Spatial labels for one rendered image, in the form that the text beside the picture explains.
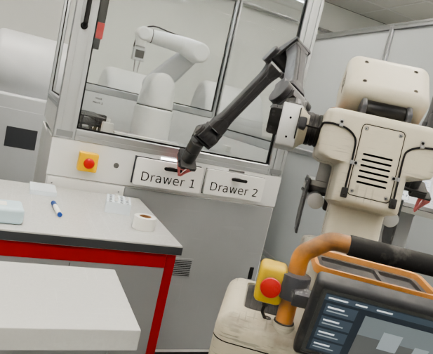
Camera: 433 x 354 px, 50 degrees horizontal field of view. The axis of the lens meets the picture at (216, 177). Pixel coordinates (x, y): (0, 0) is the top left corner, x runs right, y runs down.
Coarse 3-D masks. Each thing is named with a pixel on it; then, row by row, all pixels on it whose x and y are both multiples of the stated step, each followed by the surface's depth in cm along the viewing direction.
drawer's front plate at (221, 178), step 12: (204, 180) 199; (216, 180) 200; (228, 180) 202; (252, 180) 206; (264, 180) 209; (204, 192) 199; (216, 192) 201; (228, 192) 203; (240, 192) 205; (252, 192) 208
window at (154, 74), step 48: (144, 0) 177; (192, 0) 184; (240, 0) 191; (288, 0) 199; (96, 48) 174; (144, 48) 180; (192, 48) 188; (240, 48) 195; (96, 96) 177; (144, 96) 184; (192, 96) 192; (240, 144) 204
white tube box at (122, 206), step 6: (108, 198) 159; (120, 198) 163; (108, 204) 154; (114, 204) 155; (120, 204) 155; (126, 204) 155; (108, 210) 154; (114, 210) 155; (120, 210) 155; (126, 210) 156
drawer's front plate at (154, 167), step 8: (136, 160) 184; (144, 160) 184; (152, 160) 185; (136, 168) 183; (144, 168) 184; (152, 168) 186; (160, 168) 187; (176, 168) 190; (200, 168) 194; (136, 176) 184; (144, 176) 185; (168, 176) 189; (176, 176) 190; (184, 176) 192; (192, 176) 193; (200, 176) 194; (136, 184) 185; (144, 184) 186; (152, 184) 187; (160, 184) 188; (176, 184) 191; (184, 184) 192; (200, 184) 195; (192, 192) 195
